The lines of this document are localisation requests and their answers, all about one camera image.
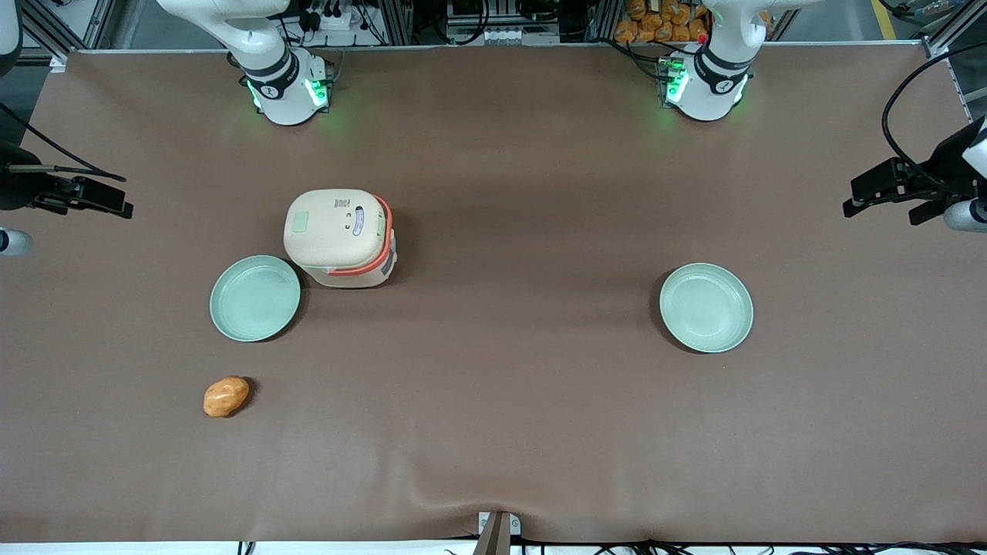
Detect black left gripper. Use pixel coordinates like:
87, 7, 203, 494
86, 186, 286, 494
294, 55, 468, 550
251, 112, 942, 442
843, 158, 948, 226

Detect beige rice cooker orange trim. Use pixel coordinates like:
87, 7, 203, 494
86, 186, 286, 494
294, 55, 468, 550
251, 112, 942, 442
283, 189, 399, 290

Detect pale green plate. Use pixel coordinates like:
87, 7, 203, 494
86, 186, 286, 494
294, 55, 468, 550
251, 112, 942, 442
659, 263, 754, 354
210, 255, 301, 343

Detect orange potato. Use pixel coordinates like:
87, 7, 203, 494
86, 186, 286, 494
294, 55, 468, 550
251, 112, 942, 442
203, 375, 251, 419

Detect white power strip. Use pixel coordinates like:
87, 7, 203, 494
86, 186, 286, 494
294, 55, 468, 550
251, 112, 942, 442
303, 0, 365, 33

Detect orange snack bags pile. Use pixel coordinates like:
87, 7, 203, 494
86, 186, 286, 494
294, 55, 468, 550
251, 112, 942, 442
615, 0, 710, 44

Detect silver electronics box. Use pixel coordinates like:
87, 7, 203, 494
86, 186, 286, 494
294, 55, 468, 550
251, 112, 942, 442
446, 0, 561, 45

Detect brown table cloth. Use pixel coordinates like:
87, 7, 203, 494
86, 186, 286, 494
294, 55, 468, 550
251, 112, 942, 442
0, 42, 987, 545

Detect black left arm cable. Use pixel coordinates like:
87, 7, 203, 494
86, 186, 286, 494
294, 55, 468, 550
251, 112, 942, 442
881, 42, 987, 193

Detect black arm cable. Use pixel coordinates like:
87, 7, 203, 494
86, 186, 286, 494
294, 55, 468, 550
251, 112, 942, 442
881, 42, 987, 193
0, 103, 126, 183

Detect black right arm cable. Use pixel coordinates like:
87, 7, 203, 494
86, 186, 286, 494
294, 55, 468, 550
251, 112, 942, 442
0, 103, 126, 183

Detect aluminium frame post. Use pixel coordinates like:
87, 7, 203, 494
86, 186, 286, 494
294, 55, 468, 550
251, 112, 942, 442
19, 0, 116, 72
918, 0, 987, 61

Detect metal clamp bracket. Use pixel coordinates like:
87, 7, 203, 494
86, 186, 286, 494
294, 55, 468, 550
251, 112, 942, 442
477, 510, 522, 555

